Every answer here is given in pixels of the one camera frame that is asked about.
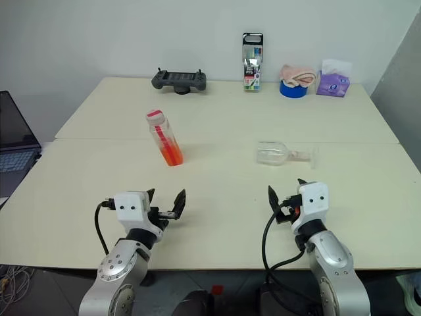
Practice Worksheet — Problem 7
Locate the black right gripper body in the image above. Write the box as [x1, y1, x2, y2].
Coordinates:
[275, 193, 303, 225]

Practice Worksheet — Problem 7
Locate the pink cloth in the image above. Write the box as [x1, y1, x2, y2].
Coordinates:
[280, 63, 317, 88]

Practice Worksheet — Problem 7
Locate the dark grey handheld controller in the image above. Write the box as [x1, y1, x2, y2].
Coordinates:
[151, 67, 209, 95]

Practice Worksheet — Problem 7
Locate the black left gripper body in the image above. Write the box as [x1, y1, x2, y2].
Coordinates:
[147, 205, 179, 232]

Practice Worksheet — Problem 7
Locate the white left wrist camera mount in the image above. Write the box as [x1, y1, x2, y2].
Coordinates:
[113, 190, 164, 244]

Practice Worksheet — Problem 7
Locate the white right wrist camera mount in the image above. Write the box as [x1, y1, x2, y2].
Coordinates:
[290, 182, 330, 235]

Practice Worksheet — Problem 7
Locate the grey floor cable bundle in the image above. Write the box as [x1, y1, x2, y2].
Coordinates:
[0, 264, 35, 307]

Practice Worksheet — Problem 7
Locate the bottle with orange liquid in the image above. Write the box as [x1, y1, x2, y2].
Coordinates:
[145, 110, 184, 168]

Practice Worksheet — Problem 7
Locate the purple tissue pack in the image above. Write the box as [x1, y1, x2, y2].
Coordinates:
[316, 59, 353, 98]

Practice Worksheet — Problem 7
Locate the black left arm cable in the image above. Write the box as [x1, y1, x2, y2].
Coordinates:
[94, 198, 116, 255]

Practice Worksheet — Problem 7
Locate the clear wine glass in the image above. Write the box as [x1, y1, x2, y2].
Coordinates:
[256, 140, 321, 170]

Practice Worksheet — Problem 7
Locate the colour marker pen pack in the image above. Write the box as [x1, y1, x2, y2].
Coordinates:
[241, 32, 264, 93]

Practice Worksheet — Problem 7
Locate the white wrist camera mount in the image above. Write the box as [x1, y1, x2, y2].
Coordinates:
[113, 190, 164, 244]
[290, 182, 330, 235]

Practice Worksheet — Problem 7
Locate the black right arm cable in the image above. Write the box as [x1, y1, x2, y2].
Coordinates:
[261, 210, 307, 275]

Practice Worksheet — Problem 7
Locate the dark rounded shape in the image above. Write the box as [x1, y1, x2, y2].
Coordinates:
[170, 288, 215, 316]

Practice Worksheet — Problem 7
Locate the blue tape roll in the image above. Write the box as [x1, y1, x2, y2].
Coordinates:
[279, 78, 309, 99]

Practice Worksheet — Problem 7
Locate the grey partition board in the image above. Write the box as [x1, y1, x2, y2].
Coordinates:
[369, 13, 421, 174]

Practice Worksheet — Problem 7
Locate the grey laptop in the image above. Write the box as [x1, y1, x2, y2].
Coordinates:
[0, 90, 43, 174]

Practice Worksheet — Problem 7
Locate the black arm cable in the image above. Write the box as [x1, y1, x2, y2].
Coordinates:
[261, 210, 307, 275]
[94, 198, 116, 255]

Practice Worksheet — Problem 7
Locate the pink white bottle cap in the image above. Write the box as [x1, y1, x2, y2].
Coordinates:
[145, 110, 165, 126]

